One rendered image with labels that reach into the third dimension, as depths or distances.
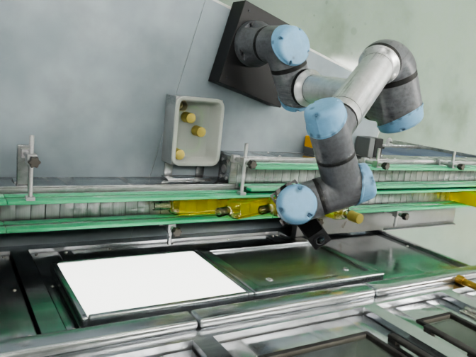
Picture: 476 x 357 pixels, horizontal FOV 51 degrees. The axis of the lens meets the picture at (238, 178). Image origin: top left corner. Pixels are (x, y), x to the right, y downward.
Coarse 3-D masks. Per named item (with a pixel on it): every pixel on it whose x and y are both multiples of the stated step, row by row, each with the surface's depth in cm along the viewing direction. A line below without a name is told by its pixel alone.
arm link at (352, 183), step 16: (352, 160) 91; (320, 176) 97; (336, 176) 92; (352, 176) 92; (368, 176) 93; (320, 192) 94; (336, 192) 94; (352, 192) 93; (368, 192) 94; (336, 208) 95
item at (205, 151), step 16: (176, 112) 155; (192, 112) 166; (208, 112) 169; (176, 128) 157; (208, 128) 170; (176, 144) 166; (192, 144) 168; (208, 144) 170; (176, 160) 161; (192, 160) 165; (208, 160) 168
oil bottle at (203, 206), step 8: (176, 200) 152; (184, 200) 153; (192, 200) 154; (200, 200) 156; (208, 200) 157; (216, 200) 159; (224, 200) 160; (176, 208) 152; (184, 208) 153; (192, 208) 155; (200, 208) 156; (208, 208) 158
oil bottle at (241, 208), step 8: (232, 200) 158; (240, 200) 159; (248, 200) 160; (256, 200) 163; (264, 200) 166; (232, 208) 156; (240, 208) 156; (248, 208) 160; (256, 208) 164; (232, 216) 156; (240, 216) 157; (248, 216) 161
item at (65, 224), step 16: (352, 208) 193; (368, 208) 195; (384, 208) 198; (400, 208) 201; (416, 208) 206; (432, 208) 212; (0, 224) 129; (16, 224) 131; (32, 224) 133; (48, 224) 134; (64, 224) 135; (80, 224) 136; (96, 224) 138; (112, 224) 139; (128, 224) 142; (144, 224) 144; (160, 224) 147
